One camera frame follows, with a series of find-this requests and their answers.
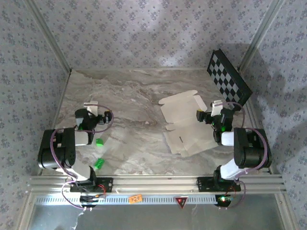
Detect lilac and white paper box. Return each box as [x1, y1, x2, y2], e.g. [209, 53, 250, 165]
[158, 90, 219, 158]

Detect aluminium table side profile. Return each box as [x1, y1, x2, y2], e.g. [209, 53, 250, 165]
[239, 69, 274, 174]
[37, 69, 73, 176]

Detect large green toy block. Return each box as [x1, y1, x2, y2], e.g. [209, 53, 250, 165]
[93, 157, 106, 170]

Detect black and grey checkerboard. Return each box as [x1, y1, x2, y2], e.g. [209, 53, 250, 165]
[206, 48, 253, 113]

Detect black controller board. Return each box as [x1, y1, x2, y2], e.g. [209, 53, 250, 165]
[80, 194, 106, 211]

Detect black controller board lit LEDs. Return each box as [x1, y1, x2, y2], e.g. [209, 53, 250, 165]
[214, 194, 235, 211]

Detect orange paper label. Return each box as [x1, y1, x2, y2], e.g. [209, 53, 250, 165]
[129, 194, 143, 205]

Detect red triangle sticker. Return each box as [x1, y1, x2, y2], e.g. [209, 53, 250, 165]
[175, 196, 189, 210]

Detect white torn tape strip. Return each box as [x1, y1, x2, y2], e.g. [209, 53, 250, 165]
[71, 212, 84, 230]

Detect grey metal panel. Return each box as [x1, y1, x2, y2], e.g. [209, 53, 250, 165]
[24, 193, 292, 230]

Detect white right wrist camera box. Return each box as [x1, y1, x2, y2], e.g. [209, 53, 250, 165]
[210, 100, 224, 117]

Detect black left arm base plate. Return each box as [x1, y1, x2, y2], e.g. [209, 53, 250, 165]
[70, 176, 113, 193]

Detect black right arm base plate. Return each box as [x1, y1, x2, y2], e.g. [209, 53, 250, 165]
[197, 176, 241, 192]

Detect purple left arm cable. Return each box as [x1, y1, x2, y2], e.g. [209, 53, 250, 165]
[49, 104, 115, 211]

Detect aluminium mounting rail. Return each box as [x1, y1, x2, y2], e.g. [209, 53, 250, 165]
[26, 174, 287, 194]

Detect grey slotted cable duct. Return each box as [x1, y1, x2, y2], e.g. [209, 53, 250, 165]
[35, 194, 232, 206]

